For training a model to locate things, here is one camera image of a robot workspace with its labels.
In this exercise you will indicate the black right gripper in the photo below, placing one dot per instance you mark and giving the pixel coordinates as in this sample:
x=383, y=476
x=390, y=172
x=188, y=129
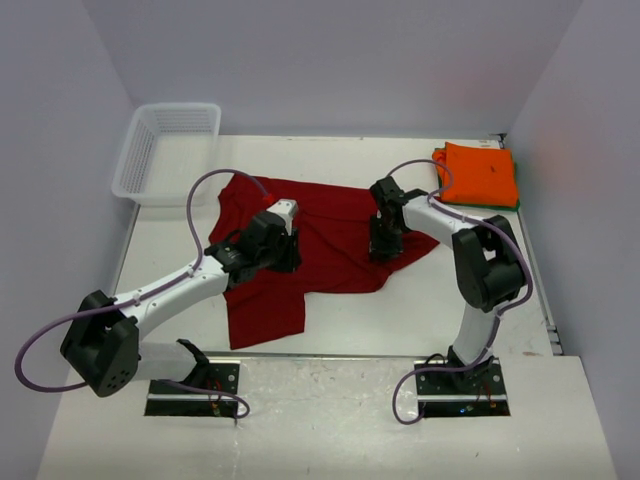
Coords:
x=389, y=250

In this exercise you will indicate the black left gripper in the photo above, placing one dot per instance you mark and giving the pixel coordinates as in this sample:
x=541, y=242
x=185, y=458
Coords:
x=291, y=258

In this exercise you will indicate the dark red t shirt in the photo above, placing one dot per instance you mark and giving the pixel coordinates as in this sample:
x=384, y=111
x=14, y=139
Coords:
x=333, y=225

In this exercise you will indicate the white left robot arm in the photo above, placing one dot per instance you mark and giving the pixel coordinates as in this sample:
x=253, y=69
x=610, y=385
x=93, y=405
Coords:
x=106, y=342

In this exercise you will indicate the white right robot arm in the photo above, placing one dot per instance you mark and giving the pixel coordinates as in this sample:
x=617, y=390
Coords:
x=491, y=273

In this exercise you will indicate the folded orange t shirt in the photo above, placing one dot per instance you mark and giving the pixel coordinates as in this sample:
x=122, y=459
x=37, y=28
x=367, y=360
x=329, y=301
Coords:
x=480, y=172

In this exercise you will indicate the folded green t shirt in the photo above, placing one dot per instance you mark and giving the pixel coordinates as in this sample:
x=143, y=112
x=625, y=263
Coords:
x=515, y=205

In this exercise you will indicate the white plastic basket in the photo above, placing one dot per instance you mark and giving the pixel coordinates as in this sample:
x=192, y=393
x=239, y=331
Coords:
x=168, y=146

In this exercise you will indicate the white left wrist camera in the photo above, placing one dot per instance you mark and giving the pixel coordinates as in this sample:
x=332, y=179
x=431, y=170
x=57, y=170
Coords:
x=286, y=209

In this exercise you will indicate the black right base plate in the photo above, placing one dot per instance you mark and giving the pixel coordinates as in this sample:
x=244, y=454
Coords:
x=477, y=393

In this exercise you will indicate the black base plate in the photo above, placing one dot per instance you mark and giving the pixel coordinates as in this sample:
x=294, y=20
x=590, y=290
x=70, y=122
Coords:
x=167, y=401
x=477, y=393

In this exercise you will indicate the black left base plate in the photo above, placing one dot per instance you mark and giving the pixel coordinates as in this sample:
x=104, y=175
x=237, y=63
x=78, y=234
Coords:
x=167, y=401

